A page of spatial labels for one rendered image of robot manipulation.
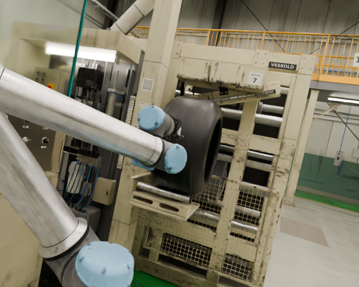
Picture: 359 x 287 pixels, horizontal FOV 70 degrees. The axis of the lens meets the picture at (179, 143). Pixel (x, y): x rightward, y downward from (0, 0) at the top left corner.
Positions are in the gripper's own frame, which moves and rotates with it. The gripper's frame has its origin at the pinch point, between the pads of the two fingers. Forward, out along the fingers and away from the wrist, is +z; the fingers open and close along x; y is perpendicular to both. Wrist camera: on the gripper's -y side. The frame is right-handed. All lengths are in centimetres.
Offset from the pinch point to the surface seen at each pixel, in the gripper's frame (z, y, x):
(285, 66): 77, 78, -44
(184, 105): 15.4, 20.3, 4.8
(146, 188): 26.1, -30.1, 18.3
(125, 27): 50, 79, 78
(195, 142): 8.9, 1.5, -7.7
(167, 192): 26.2, -29.0, 4.7
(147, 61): 24, 45, 39
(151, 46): 23, 55, 38
